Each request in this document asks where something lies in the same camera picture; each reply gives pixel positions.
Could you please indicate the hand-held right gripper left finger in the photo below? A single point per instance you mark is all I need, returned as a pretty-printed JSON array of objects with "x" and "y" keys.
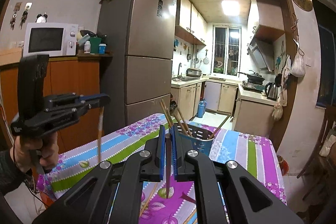
[{"x": 162, "y": 153}]

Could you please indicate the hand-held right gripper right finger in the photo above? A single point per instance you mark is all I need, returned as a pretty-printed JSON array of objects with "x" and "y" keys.
[{"x": 175, "y": 155}]

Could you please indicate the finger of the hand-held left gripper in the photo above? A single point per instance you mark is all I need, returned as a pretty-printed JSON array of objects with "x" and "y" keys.
[
  {"x": 65, "y": 111},
  {"x": 92, "y": 98}
]

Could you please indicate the blue perforated utensil holder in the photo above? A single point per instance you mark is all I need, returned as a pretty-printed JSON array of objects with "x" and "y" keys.
[{"x": 202, "y": 145}]

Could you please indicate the dark brown chopstick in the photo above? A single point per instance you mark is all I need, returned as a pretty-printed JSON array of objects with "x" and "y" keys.
[{"x": 168, "y": 187}]

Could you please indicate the light bamboo chopstick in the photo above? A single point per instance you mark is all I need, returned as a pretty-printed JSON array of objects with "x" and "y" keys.
[
  {"x": 99, "y": 134},
  {"x": 148, "y": 200}
]

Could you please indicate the bunch of wooden chopsticks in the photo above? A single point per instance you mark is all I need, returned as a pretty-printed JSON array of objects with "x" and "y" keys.
[{"x": 166, "y": 113}]

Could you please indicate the person's left hand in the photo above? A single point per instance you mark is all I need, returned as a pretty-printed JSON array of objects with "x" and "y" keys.
[{"x": 47, "y": 153}]

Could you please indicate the orange wooden cabinet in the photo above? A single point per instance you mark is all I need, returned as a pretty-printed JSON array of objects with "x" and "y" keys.
[{"x": 68, "y": 77}]

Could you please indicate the cardboard box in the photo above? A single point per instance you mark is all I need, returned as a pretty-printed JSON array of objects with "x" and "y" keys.
[{"x": 10, "y": 57}]

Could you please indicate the white microwave oven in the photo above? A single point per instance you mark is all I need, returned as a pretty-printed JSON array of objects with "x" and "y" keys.
[{"x": 44, "y": 40}]

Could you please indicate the blue lidded jar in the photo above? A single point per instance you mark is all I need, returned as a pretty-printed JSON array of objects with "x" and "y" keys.
[{"x": 102, "y": 49}]

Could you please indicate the small white bottle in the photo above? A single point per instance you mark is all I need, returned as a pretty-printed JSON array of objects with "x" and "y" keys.
[{"x": 87, "y": 48}]

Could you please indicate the grey refrigerator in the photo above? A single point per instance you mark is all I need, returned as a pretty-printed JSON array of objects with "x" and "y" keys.
[{"x": 147, "y": 77}]

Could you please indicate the floral striped tablecloth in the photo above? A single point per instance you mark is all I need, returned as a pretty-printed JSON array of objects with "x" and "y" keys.
[{"x": 236, "y": 150}]

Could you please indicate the panda alarm clock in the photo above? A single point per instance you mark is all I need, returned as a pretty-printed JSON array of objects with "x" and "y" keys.
[{"x": 42, "y": 18}]

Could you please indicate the hanging feather ornament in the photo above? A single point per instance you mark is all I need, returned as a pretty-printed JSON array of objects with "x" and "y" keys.
[
  {"x": 25, "y": 15},
  {"x": 13, "y": 18}
]

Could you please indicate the beige kitchen base cabinets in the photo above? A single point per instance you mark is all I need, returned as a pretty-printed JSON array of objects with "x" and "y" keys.
[{"x": 225, "y": 98}]

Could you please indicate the kitchen sink faucet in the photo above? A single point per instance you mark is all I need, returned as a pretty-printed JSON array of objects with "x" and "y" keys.
[{"x": 179, "y": 70}]

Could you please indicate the hanging metal strainer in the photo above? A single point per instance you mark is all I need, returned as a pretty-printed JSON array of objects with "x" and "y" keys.
[{"x": 206, "y": 60}]

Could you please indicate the gas stove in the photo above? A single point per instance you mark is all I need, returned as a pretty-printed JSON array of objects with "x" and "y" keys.
[{"x": 253, "y": 87}]

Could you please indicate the red bucket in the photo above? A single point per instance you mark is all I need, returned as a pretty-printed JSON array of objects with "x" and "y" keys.
[{"x": 283, "y": 166}]

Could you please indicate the black wok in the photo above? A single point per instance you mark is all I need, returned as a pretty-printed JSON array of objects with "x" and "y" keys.
[{"x": 256, "y": 77}]

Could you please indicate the fridge door sticker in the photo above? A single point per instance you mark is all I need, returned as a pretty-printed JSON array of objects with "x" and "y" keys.
[{"x": 160, "y": 6}]

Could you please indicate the beige hanging cloth bag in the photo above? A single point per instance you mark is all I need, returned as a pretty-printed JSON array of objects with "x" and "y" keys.
[{"x": 279, "y": 106}]

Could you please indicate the steel electric kettle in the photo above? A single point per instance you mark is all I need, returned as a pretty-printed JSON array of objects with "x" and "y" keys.
[{"x": 271, "y": 91}]

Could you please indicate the barred kitchen window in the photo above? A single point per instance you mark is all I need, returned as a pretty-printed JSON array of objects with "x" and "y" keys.
[{"x": 227, "y": 50}]

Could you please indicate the steel range hood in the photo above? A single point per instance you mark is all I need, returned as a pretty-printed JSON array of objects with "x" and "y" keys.
[{"x": 261, "y": 56}]

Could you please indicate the hanging white cloth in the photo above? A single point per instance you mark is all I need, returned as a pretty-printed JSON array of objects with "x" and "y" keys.
[{"x": 284, "y": 71}]

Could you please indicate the dark wooden chair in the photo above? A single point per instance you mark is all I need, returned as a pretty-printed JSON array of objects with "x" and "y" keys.
[{"x": 320, "y": 166}]

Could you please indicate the white hanging plastic bag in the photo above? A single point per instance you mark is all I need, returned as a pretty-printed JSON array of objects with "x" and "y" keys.
[{"x": 298, "y": 66}]

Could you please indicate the beige cabinets above hood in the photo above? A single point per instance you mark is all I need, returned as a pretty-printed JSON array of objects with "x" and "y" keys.
[{"x": 270, "y": 14}]

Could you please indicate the dark window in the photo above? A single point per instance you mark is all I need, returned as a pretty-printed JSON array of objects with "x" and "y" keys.
[{"x": 326, "y": 66}]

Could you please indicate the beige wall cabinets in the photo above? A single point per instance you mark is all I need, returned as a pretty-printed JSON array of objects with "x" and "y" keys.
[{"x": 189, "y": 19}]

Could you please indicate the blue flower wall decal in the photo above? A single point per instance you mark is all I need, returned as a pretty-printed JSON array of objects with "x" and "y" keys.
[{"x": 278, "y": 61}]

